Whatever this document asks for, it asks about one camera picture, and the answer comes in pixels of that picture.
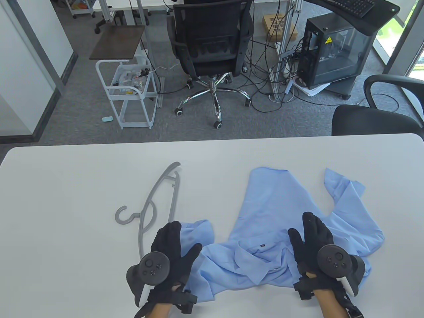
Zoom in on cardboard box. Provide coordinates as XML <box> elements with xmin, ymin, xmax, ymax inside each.
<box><xmin>262</xmin><ymin>13</ymin><xmax>298</xmax><ymax>42</ymax></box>

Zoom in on white storage trolley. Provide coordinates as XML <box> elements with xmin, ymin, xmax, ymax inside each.
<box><xmin>65</xmin><ymin>0</ymin><xmax>96</xmax><ymax>19</ymax></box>

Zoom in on gray hanger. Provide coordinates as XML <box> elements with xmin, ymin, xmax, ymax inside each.
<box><xmin>115</xmin><ymin>162</ymin><xmax>182</xmax><ymax>260</ymax></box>

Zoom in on tangle of black cables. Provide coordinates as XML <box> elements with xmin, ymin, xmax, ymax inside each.
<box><xmin>245</xmin><ymin>0</ymin><xmax>399</xmax><ymax>113</ymax></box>

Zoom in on black mesh office chair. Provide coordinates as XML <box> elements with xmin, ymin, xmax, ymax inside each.
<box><xmin>167</xmin><ymin>0</ymin><xmax>255</xmax><ymax>130</ymax></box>

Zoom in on person's left forearm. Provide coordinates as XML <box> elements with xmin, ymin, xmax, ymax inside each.
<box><xmin>146</xmin><ymin>303</ymin><xmax>173</xmax><ymax>318</ymax></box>

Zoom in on light blue long-sleeve shirt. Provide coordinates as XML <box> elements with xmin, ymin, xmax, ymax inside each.
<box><xmin>179</xmin><ymin>167</ymin><xmax>385</xmax><ymax>302</ymax></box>

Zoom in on black computer trolley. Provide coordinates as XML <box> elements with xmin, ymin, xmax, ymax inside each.
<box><xmin>326</xmin><ymin>78</ymin><xmax>356</xmax><ymax>100</ymax></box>

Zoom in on white papers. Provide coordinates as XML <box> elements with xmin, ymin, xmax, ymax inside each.
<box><xmin>293</xmin><ymin>79</ymin><xmax>332</xmax><ymax>97</ymax></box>

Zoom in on black armchair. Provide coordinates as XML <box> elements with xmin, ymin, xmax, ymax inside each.
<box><xmin>331</xmin><ymin>75</ymin><xmax>424</xmax><ymax>137</ymax></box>

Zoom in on person's right forearm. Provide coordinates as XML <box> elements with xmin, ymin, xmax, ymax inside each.
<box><xmin>316</xmin><ymin>290</ymin><xmax>348</xmax><ymax>318</ymax></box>

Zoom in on black tracking controller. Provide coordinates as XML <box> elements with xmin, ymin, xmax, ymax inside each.
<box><xmin>317</xmin><ymin>244</ymin><xmax>366</xmax><ymax>296</ymax></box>
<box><xmin>126</xmin><ymin>252</ymin><xmax>171</xmax><ymax>308</ymax></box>

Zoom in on black keyboard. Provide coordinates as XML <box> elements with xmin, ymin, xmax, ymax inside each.
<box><xmin>326</xmin><ymin>0</ymin><xmax>376</xmax><ymax>18</ymax></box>

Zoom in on person's right hand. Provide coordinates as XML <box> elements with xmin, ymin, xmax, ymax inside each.
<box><xmin>288</xmin><ymin>212</ymin><xmax>335</xmax><ymax>292</ymax></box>

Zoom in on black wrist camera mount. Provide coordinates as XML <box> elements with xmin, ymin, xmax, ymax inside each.
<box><xmin>172</xmin><ymin>288</ymin><xmax>198</xmax><ymax>314</ymax></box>
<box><xmin>294</xmin><ymin>278</ymin><xmax>315</xmax><ymax>300</ymax></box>

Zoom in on black computer tower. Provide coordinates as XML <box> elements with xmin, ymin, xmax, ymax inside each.
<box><xmin>296</xmin><ymin>13</ymin><xmax>378</xmax><ymax>90</ymax></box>

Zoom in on clear bags of parts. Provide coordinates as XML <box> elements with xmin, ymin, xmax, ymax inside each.
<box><xmin>111</xmin><ymin>65</ymin><xmax>149</xmax><ymax>95</ymax></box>

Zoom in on black desk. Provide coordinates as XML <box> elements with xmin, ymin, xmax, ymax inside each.
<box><xmin>303</xmin><ymin>0</ymin><xmax>400</xmax><ymax>35</ymax></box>

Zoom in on aluminium frame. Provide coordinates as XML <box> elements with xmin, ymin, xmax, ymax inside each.
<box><xmin>269</xmin><ymin>0</ymin><xmax>303</xmax><ymax>100</ymax></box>

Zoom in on brown wooden side table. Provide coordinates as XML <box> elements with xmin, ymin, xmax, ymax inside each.
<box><xmin>89</xmin><ymin>25</ymin><xmax>146</xmax><ymax>61</ymax></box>

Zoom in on person's left hand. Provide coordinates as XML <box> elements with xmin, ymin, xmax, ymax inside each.
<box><xmin>147</xmin><ymin>221</ymin><xmax>203</xmax><ymax>303</ymax></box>

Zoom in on white desk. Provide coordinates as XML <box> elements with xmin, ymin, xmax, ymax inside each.
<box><xmin>92</xmin><ymin>0</ymin><xmax>181</xmax><ymax>25</ymax></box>

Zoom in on white utility cart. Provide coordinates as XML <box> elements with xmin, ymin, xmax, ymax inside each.
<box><xmin>95</xmin><ymin>55</ymin><xmax>159</xmax><ymax>130</ymax></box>

